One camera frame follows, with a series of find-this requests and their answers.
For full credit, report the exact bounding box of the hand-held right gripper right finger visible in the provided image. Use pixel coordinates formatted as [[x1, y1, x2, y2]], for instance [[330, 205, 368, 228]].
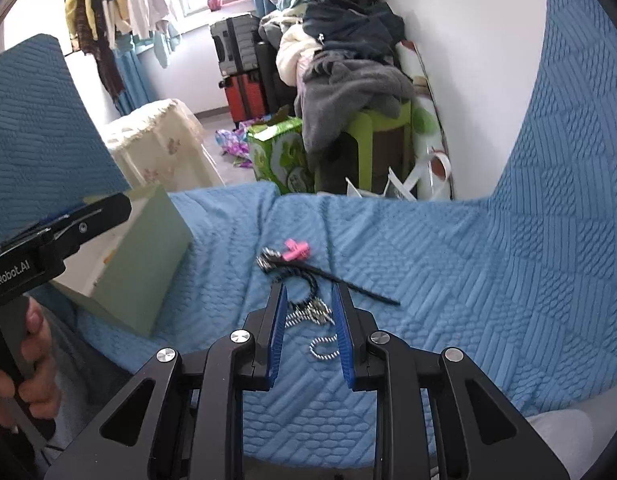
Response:
[[332, 282, 582, 480]]

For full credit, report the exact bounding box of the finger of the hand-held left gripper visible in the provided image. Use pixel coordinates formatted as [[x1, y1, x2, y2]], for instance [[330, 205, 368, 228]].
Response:
[[51, 191, 134, 262], [16, 200, 90, 236]]

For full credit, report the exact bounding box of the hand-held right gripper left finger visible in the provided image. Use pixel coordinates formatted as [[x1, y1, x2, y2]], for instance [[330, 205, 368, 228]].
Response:
[[43, 282, 290, 480]]

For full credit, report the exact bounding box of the black white beaded necklace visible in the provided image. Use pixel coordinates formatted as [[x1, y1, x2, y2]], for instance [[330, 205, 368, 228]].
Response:
[[283, 275, 340, 362]]

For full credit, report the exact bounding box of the pale green cardboard box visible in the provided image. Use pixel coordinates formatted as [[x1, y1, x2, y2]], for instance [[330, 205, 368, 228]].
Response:
[[51, 183, 193, 338]]

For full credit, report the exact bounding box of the person's left hand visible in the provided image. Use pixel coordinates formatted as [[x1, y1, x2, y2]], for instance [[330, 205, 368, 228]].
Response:
[[0, 297, 63, 431]]

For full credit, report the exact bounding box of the black hair stick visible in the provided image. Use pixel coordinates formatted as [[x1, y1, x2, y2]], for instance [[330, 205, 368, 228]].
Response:
[[257, 249, 400, 307]]

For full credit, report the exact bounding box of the floral cloth covered table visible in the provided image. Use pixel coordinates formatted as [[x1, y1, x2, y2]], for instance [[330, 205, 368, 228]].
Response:
[[102, 99, 225, 192]]

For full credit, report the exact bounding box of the pink hair clip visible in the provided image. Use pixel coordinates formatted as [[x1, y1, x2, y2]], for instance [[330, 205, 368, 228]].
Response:
[[282, 239, 312, 262]]

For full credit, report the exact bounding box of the person's left leg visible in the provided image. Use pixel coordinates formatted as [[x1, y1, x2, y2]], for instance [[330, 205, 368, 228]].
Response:
[[41, 305, 139, 466]]

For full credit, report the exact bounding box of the person's leg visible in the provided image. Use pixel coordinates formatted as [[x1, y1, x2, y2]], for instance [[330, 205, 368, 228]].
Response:
[[41, 305, 139, 466], [525, 406, 613, 480]]

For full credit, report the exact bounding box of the purple printed cloth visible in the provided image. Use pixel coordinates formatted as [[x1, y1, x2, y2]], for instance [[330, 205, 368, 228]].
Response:
[[216, 117, 275, 168]]

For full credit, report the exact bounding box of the blue quilted bed cover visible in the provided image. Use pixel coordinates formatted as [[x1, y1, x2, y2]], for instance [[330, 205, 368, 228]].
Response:
[[238, 0, 617, 466]]

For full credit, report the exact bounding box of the red suitcase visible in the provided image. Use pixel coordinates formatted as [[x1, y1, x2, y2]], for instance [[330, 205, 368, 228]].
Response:
[[219, 72, 269, 129]]

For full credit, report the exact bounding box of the green printed carton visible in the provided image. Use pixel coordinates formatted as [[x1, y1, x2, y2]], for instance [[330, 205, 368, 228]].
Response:
[[246, 116, 316, 196]]

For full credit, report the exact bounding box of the row of hanging clothes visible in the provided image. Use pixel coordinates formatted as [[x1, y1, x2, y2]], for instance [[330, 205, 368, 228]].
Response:
[[64, 0, 185, 116]]

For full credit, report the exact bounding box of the grey suitcase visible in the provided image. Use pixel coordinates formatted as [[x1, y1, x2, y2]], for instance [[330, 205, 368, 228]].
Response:
[[211, 15, 262, 78]]

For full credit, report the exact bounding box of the black suitcase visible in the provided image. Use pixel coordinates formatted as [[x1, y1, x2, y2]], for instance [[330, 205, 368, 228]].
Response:
[[253, 40, 290, 121]]

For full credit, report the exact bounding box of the green plastic stool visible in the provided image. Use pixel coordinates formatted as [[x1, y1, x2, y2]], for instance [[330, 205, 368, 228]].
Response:
[[341, 101, 415, 194]]

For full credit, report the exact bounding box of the person's right leg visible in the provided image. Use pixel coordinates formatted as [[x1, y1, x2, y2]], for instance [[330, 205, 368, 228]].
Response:
[[525, 406, 613, 480]]

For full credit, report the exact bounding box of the white puffy coat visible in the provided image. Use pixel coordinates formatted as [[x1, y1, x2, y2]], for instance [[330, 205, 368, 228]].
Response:
[[277, 25, 321, 86]]

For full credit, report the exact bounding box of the printed leaning board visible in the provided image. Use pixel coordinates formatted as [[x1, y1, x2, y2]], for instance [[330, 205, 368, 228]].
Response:
[[395, 40, 457, 201]]

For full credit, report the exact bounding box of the grey blanket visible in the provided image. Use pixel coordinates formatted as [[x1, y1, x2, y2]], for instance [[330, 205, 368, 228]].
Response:
[[294, 57, 416, 171]]

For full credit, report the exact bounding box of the dark blue jacket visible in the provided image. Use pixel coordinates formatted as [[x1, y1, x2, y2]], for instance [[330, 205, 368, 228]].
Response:
[[302, 2, 405, 68]]

